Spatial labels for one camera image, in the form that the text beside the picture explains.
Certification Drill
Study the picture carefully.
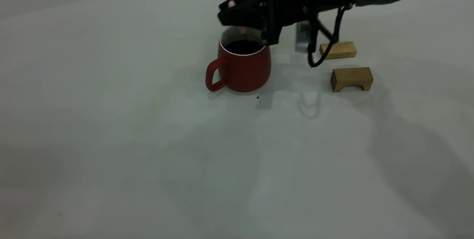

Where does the black looped cable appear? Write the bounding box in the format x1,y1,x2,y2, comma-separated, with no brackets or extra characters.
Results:
307,4,353,68

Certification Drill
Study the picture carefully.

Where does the flat wooden block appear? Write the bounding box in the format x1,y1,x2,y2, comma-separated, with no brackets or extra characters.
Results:
320,41,357,60

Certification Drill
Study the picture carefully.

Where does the red mug with white interior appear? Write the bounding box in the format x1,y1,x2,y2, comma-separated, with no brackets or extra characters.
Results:
206,27,271,92

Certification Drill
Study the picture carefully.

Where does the arched wooden block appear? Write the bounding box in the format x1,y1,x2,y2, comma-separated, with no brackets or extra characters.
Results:
331,67,374,92

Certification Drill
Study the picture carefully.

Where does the metal spoon with pink handle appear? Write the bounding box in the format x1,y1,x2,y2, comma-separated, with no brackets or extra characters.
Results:
228,0,248,35

